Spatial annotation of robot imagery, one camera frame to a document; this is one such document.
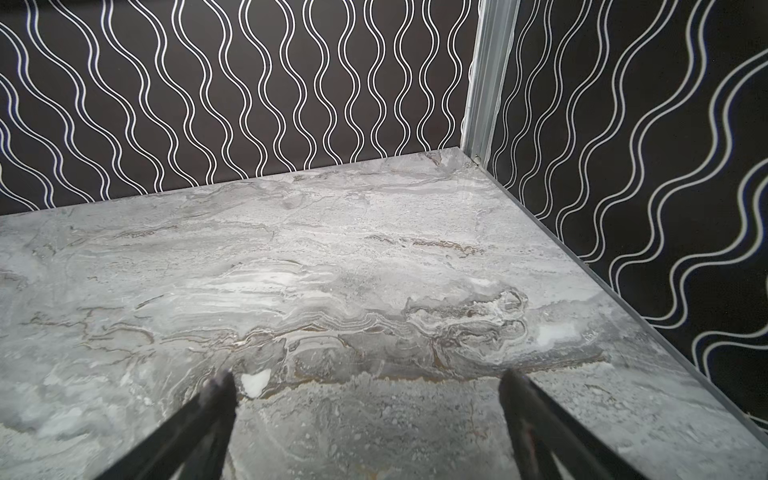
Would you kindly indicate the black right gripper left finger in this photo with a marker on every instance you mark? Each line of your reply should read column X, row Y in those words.
column 191, row 444

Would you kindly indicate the aluminium corner post right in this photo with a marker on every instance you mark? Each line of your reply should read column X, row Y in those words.
column 494, row 40

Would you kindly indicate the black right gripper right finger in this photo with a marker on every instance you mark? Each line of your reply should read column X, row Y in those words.
column 546, row 439

